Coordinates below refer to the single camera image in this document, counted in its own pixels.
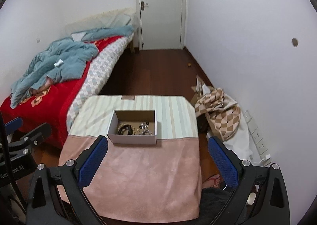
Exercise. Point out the blue-grey quilt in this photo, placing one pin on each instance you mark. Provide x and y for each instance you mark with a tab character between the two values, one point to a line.
75	55

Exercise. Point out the striped and pink tablecloth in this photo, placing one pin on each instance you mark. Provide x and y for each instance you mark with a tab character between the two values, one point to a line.
150	184

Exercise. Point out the striped pillow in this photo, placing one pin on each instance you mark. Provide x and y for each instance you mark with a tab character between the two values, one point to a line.
110	19

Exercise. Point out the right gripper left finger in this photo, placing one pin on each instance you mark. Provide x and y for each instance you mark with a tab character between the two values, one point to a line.
56	194

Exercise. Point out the red blanket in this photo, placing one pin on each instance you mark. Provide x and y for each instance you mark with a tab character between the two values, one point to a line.
50	106

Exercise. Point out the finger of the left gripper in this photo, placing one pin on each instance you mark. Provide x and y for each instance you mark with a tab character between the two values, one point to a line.
13	125
34	138

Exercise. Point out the beige checkered cloth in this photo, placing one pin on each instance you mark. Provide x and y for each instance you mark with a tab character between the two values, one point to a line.
221	111

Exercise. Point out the white tube on quilt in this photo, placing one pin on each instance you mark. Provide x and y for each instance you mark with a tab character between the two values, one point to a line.
58	63

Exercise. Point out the cardboard scraps on floor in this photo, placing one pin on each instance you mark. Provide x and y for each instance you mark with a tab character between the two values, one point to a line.
200	89

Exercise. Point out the white door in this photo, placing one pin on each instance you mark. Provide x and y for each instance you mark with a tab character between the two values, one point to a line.
162	24

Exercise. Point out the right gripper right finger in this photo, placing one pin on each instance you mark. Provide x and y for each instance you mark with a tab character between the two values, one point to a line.
258	194

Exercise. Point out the red flip-flop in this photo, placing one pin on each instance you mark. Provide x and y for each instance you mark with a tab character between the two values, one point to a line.
215	181

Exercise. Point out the white cardboard box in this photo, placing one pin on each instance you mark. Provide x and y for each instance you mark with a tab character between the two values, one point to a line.
144	122

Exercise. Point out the checkered mattress sheet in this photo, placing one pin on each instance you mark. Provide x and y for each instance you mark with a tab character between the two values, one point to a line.
99	71

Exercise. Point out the white power strip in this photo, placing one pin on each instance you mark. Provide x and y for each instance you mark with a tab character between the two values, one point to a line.
258	140

